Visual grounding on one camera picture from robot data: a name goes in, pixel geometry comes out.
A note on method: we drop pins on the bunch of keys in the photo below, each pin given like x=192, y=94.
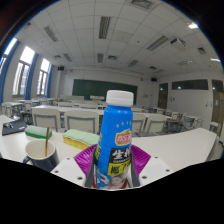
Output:
x=8, y=125

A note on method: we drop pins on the tall window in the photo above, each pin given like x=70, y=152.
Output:
x=10, y=46
x=21, y=71
x=42, y=78

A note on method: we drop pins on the group of classroom chairs and desks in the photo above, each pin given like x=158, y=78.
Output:
x=81, y=120

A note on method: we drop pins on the ceiling projector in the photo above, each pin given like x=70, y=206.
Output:
x=178, y=42

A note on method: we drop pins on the dark high wall window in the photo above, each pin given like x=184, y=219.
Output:
x=190, y=84

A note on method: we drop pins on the gold stirring stick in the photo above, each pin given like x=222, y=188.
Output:
x=47, y=140

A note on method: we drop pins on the white lecture desk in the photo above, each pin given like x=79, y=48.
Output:
x=97, y=98

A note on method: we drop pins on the dark door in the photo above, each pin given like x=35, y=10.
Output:
x=217, y=101
x=163, y=96

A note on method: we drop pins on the green chalkboard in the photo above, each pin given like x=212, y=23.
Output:
x=88, y=88

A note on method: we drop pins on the group of ceiling lights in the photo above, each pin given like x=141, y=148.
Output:
x=104, y=26

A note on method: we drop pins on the yellow and green sponge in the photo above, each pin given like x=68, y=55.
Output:
x=80, y=138

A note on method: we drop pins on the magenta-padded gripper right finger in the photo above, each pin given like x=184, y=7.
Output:
x=155, y=170

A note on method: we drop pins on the dark blue mug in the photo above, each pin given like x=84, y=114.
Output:
x=46, y=163

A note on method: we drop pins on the blue drink bottle white cap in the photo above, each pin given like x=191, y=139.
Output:
x=115, y=133

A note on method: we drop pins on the black wall speaker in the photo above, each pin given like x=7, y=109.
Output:
x=60, y=68
x=153, y=79

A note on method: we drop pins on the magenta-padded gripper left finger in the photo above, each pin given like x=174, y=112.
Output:
x=66, y=171

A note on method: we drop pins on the blue curtain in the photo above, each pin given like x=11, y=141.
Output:
x=5, y=73
x=50, y=81
x=30, y=76

